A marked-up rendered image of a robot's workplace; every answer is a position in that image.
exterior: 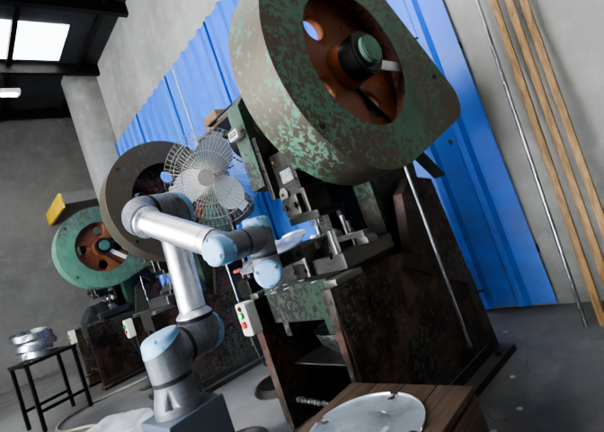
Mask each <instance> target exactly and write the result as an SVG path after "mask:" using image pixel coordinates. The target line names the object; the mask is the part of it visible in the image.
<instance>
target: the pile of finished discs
mask: <svg viewBox="0 0 604 432"><path fill-rule="evenodd" d="M393 395H394V394H393V393H390V392H376V393H372V394H368V395H364V396H360V397H358V398H355V399H353V400H350V401H346V402H345V403H343V404H341V405H339V406H337V407H336V408H334V409H332V410H330V411H329V412H327V413H326V414H325V415H323V419H322V421H325V420H329V422H328V423H327V424H324V425H322V422H319V423H318V424H317V422H316V423H315V424H314V425H313V426H312V428H311V429H310V431H309V432H410V431H412V430H416V431H417V432H421V431H422V429H423V427H424V424H425V421H426V410H425V408H424V406H423V404H422V402H421V401H420V400H418V399H417V398H416V397H414V396H412V395H410V394H407V393H403V392H399V393H398V394H396V395H395V398H394V399H393V400H388V398H389V397H391V396H393Z"/></svg>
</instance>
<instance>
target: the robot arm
mask: <svg viewBox="0 0 604 432"><path fill-rule="evenodd" d="M193 216H194V208H193V205H192V203H191V201H190V200H189V198H188V197H187V196H185V195H183V194H182V193H181V192H165V193H161V194H154V195H147V196H140V197H136V198H133V199H132V200H131V201H129V202H128V203H127V204H126V206H125V207H124V208H123V210H122V213H121V221H122V223H123V225H124V227H125V228H126V230H127V231H128V232H130V233H131V234H134V235H135V236H138V237H141V238H149V237H152V238H155V239H157V240H159V241H160V242H161V243H162V246H163V250H164V256H165V260H166V264H167V268H168V270H169V274H170V278H171V281H172V285H173V291H174V294H175V298H176V302H177V305H178V309H179V315H178V317H177V318H176V322H177V325H178V327H177V325H171V326H168V327H165V328H163V329H161V330H160V331H157V332H155V333H154V334H152V335H150V336H149V337H148V338H146V339H145V340H144V341H143V342H142V344H141V352H142V356H143V357H142V358H143V361H144V362H145V365H146V368H147V372H148V375H149V379H150V382H151V384H152V387H153V390H154V415H155V421H156V422H158V423H164V422H168V421H171V420H174V419H178V418H180V417H182V416H184V415H186V414H188V413H190V412H191V411H193V410H195V409H197V408H198V407H199V406H200V405H201V404H202V403H203V402H204V401H205V400H206V399H207V395H206V393H205V390H204V389H203V387H202V386H201V385H200V383H199V382H198V380H197V379H196V378H195V376H194V375H193V373H192V371H191V366H190V363H191V362H193V361H194V360H196V359H198V358H199V357H202V356H203V355H205V354H207V353H209V352H210V351H212V350H213V349H214V348H216V347H217V346H219V345H220V343H221V342H222V340H223V338H224V335H225V327H224V323H223V321H222V319H221V318H219V315H218V314H217V313H214V312H212V309H211V307H209V306H207V305H206V304H205V300H204V296H203V293H202V289H201V285H200V280H199V276H198V272H197V269H196V265H195V261H194V258H193V254H192V252H196V253H198V254H201V255H202V256H203V259H204V260H205V261H206V262H207V263H208V264H209V265H210V266H212V267H219V266H224V265H228V264H230V263H232V262H233V261H236V260H240V259H242V258H245V257H247V256H251V259H252V264H253V266H252V269H253V273H254V277H255V280H256V282H257V283H258V284H259V285H260V286H261V287H265V288H273V287H275V286H277V285H278V284H279V283H280V281H281V280H282V279H283V268H285V267H287V266H289V265H291V264H293V263H295V262H297V261H299V260H302V259H304V258H305V254H304V253H303V250H302V248H301V245H300V244H299V245H296V246H294V247H291V248H289V249H287V250H285V251H282V252H280V253H278V251H277V247H276V243H275V240H274V237H273V233H272V227H271V224H270V221H269V218H268V217H267V216H257V217H254V218H251V219H247V220H244V221H243V222H242V225H243V228H240V229H237V230H234V231H231V232H225V231H222V230H219V229H216V228H213V227H209V226H206V225H201V224H198V223H194V222H192V220H193Z"/></svg>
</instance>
